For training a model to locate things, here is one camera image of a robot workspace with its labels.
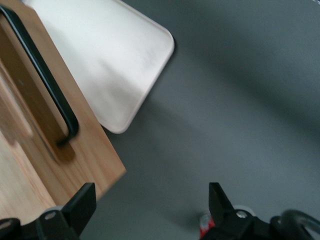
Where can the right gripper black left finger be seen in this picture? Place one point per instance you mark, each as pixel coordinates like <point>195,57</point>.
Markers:
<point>72,217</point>

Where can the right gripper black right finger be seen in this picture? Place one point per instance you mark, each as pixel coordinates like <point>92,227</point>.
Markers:
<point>230,225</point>

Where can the oak wooden drawer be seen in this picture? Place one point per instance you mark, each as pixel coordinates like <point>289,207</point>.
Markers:
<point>87,150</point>

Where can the cream rectangular tray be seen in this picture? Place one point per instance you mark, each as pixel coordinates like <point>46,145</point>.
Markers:
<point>100,50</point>

